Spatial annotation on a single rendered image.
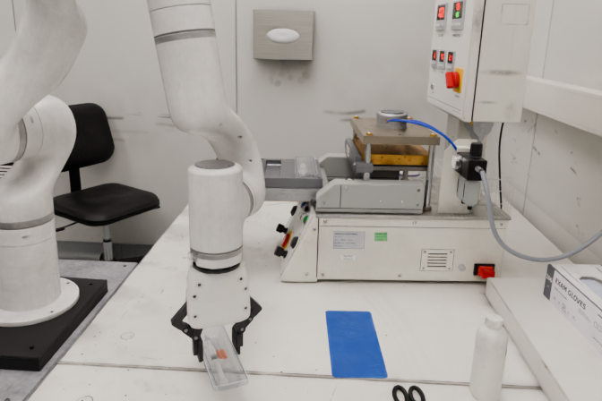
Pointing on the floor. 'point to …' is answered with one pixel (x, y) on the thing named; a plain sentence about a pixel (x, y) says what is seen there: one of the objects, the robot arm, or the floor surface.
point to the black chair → (102, 145)
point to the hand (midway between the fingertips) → (218, 345)
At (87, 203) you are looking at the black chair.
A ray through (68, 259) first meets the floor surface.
